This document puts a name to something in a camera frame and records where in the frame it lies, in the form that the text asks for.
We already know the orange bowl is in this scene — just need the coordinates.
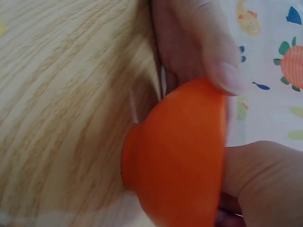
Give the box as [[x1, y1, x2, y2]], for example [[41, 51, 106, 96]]
[[121, 77, 229, 227]]

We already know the person's left hand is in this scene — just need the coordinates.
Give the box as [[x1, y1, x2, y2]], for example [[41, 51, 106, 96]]
[[150, 0, 246, 98]]

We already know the person's right hand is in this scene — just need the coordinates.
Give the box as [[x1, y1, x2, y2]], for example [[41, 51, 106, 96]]
[[215, 140, 303, 227]]

